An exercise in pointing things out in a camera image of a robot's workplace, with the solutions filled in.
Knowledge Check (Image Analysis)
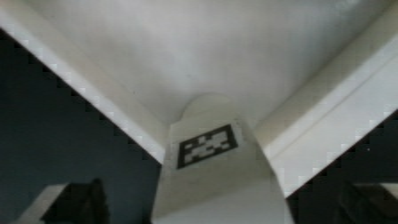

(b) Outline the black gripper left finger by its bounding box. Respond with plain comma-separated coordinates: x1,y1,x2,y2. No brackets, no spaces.
9,178,112,224

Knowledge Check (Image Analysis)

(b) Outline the white table leg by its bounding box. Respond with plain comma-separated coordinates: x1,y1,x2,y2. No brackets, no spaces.
151,94,295,224

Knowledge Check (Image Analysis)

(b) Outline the white square tabletop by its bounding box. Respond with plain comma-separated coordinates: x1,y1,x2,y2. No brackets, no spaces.
0,0,398,157

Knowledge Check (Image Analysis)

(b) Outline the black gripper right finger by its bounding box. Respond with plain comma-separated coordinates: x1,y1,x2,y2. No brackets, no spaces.
334,182,398,224

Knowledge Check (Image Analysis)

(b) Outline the white front fence wall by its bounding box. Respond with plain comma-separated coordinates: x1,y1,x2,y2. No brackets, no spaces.
263,39,398,198

